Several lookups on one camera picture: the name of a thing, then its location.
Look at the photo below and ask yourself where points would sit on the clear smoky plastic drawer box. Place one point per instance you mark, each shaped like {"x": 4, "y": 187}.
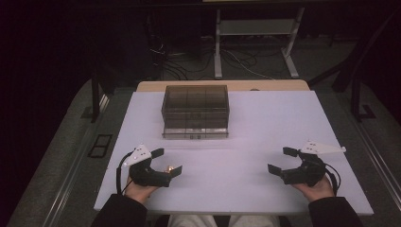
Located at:
{"x": 195, "y": 110}

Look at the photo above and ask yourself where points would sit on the person's right hand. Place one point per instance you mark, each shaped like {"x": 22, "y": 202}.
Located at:
{"x": 317, "y": 190}

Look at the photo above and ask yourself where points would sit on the white metal stand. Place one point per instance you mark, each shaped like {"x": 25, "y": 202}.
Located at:
{"x": 255, "y": 26}

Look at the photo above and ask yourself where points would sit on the wooden table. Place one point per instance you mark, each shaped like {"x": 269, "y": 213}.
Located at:
{"x": 271, "y": 85}

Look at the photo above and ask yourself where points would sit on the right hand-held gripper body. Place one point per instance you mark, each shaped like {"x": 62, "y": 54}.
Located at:
{"x": 307, "y": 171}

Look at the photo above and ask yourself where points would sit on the small orange object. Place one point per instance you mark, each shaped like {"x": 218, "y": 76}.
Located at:
{"x": 170, "y": 168}

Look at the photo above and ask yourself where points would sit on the person's left hand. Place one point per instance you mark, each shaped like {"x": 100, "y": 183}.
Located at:
{"x": 138, "y": 192}

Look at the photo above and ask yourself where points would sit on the black rectangular floor frame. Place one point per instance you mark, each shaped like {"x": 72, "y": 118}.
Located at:
{"x": 100, "y": 145}

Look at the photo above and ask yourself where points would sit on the black angled metal stand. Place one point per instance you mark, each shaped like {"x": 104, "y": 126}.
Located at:
{"x": 356, "y": 78}

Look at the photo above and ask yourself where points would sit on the white board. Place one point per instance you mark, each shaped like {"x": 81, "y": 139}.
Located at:
{"x": 252, "y": 164}

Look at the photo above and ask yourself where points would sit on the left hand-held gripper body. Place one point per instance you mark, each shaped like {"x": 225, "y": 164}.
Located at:
{"x": 148, "y": 176}

